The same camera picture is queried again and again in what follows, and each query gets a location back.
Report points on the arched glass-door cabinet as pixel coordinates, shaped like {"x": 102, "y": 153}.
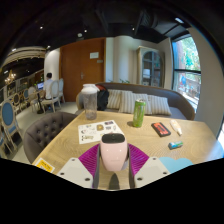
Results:
{"x": 151, "y": 68}

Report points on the brown grey sofa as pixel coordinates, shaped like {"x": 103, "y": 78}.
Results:
{"x": 176, "y": 100}

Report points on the printed white paper sheet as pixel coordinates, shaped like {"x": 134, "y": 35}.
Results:
{"x": 95, "y": 131}

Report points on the white round-back chair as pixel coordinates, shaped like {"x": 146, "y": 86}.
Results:
{"x": 54, "y": 96}

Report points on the group of blue chairs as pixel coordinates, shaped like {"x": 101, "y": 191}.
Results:
{"x": 7, "y": 115}

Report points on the green drink can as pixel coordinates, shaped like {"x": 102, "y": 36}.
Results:
{"x": 139, "y": 113}

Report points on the clear plastic shaker bottle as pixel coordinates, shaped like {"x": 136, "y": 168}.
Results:
{"x": 90, "y": 103}

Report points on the yellow sticker card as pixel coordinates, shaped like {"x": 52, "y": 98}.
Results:
{"x": 44, "y": 165}

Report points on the black-framed window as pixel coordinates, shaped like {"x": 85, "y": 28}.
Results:
{"x": 186, "y": 71}

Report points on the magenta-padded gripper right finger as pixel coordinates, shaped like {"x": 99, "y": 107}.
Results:
{"x": 151, "y": 170}

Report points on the black and red flat box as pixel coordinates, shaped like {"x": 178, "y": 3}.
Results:
{"x": 161, "y": 129}

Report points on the grey tufted armchair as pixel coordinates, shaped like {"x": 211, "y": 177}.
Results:
{"x": 43, "y": 133}

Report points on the brown wooden door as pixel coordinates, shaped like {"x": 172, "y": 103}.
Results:
{"x": 75, "y": 73}

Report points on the striped cushion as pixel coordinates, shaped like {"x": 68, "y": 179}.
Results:
{"x": 114, "y": 99}
{"x": 160, "y": 105}
{"x": 128, "y": 101}

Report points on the small green blue packet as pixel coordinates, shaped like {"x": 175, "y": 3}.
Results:
{"x": 175, "y": 145}

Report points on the black backpack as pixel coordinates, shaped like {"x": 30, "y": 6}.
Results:
{"x": 102, "y": 99}

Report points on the person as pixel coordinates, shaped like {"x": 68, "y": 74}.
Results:
{"x": 49, "y": 87}

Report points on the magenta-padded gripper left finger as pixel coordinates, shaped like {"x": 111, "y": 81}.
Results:
{"x": 75, "y": 170}

